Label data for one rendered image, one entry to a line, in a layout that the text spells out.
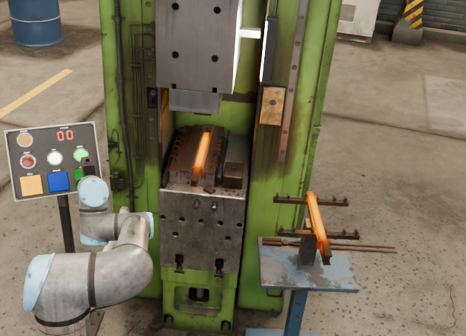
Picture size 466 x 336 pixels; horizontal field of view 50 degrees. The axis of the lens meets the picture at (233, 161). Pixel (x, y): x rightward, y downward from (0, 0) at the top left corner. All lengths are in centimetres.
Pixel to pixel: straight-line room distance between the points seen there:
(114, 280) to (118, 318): 179
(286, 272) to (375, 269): 128
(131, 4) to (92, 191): 79
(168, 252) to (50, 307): 132
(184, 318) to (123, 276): 163
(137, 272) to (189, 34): 103
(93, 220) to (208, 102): 67
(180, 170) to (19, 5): 457
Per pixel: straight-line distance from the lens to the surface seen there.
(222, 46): 189
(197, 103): 199
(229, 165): 222
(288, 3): 198
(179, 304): 270
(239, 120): 255
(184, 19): 188
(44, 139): 210
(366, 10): 718
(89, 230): 166
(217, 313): 267
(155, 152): 231
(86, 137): 210
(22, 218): 362
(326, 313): 298
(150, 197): 246
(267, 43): 199
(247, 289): 279
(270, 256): 218
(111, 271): 109
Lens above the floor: 218
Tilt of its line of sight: 32 degrees down
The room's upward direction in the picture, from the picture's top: 5 degrees clockwise
